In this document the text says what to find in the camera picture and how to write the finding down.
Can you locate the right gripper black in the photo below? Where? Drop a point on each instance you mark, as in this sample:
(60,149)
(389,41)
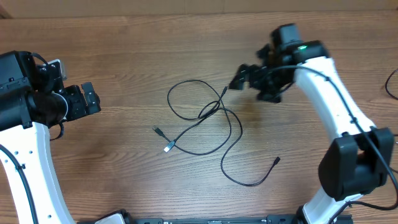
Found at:
(252,72)

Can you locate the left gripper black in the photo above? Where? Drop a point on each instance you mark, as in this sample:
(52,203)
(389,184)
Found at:
(74,94)

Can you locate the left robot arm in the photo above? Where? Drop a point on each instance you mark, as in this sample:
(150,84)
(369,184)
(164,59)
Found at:
(34,99)

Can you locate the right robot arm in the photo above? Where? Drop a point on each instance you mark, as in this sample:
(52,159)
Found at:
(358,159)

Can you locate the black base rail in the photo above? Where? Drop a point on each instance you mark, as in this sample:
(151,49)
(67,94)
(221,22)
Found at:
(122,216)

